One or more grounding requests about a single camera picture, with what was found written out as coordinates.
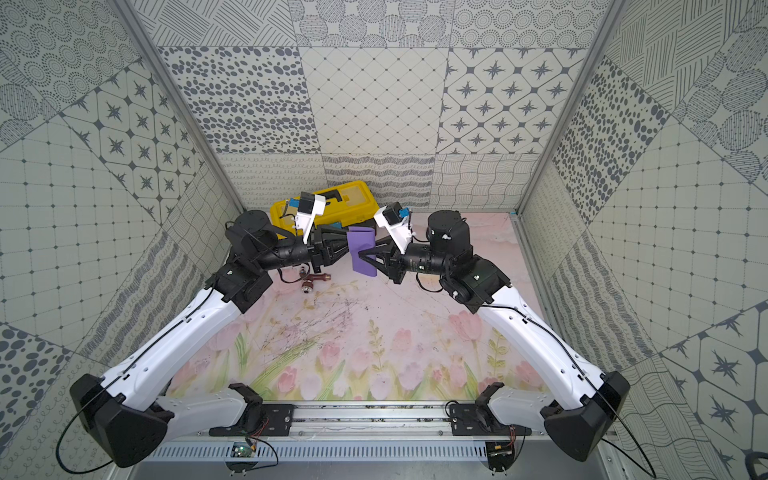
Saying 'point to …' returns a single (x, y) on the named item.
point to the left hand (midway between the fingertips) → (357, 231)
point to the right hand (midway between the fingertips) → (364, 254)
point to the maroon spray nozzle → (307, 285)
